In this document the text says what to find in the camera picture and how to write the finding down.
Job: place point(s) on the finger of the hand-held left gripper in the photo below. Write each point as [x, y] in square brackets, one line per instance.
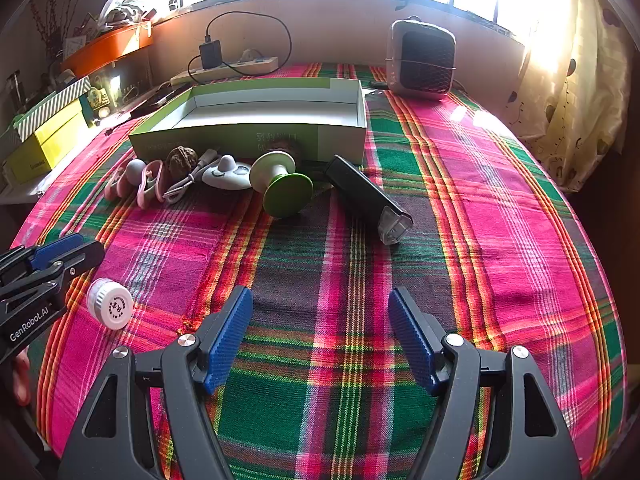
[55, 250]
[82, 257]

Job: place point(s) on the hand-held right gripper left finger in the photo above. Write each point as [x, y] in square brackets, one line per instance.
[227, 340]

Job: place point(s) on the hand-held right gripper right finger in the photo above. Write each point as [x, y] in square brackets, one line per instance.
[412, 340]

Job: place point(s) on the small white jar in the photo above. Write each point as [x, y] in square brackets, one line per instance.
[110, 305]

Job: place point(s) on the small grey dome knob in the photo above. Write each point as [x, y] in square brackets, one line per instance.
[135, 170]

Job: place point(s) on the black flashlight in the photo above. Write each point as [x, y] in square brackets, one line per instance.
[360, 190]

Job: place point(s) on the green and white spool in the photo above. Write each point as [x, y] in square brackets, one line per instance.
[287, 192]

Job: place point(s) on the round device with knob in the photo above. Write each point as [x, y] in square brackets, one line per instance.
[227, 175]

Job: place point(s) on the green and white cardboard box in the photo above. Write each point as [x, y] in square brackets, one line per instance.
[250, 110]

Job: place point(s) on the person's left hand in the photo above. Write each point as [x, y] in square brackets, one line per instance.
[21, 382]

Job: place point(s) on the yellow box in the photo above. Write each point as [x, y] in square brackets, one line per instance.
[47, 142]

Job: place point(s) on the plaid blanket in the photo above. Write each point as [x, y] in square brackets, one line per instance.
[475, 210]

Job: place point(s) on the striped box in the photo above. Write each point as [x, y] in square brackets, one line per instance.
[50, 102]

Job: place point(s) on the teal box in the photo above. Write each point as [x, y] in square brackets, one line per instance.
[97, 102]

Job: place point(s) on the glass jar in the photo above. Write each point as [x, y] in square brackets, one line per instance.
[15, 90]

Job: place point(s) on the black phone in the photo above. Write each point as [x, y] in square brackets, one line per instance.
[157, 97]

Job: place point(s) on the orange tray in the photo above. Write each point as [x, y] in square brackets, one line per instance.
[105, 52]

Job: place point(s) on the dried twigs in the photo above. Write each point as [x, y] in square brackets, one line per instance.
[50, 15]

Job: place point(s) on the black charger adapter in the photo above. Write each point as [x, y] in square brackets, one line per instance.
[210, 52]

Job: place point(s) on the white power strip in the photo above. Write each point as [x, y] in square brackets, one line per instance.
[235, 67]

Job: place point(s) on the white plastic bag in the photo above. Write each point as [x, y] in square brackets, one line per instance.
[120, 2]

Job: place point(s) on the small black cylinder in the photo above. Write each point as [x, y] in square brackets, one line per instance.
[377, 83]

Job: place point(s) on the white plug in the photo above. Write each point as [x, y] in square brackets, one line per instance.
[249, 54]

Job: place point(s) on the grey space heater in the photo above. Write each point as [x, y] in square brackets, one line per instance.
[420, 60]

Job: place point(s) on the cream patterned curtain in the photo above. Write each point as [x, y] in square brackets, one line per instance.
[575, 110]

